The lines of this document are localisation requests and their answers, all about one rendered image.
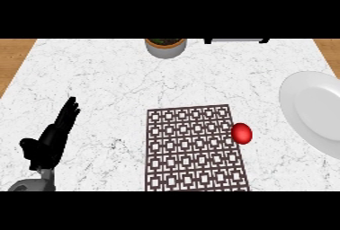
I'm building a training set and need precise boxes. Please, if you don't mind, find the white plate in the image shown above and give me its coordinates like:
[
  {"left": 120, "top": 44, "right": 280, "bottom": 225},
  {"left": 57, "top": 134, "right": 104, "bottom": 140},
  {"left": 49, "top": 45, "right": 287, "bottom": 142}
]
[{"left": 278, "top": 70, "right": 340, "bottom": 160}]

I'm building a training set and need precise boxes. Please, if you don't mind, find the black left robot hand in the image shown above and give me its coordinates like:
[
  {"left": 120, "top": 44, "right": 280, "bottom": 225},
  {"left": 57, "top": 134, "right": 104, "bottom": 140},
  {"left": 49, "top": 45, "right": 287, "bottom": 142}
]
[{"left": 20, "top": 96, "right": 83, "bottom": 172}]

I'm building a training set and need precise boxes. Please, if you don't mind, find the grey plant pot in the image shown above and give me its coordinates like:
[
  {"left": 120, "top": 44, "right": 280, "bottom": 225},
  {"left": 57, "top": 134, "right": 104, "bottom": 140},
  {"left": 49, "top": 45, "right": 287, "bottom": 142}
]
[{"left": 144, "top": 39, "right": 190, "bottom": 59}]

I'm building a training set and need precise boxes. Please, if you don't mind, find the brown patterned placemat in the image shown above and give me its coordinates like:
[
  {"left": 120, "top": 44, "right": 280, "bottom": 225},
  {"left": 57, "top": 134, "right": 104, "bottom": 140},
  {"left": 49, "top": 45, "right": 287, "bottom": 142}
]
[{"left": 145, "top": 103, "right": 253, "bottom": 192}]

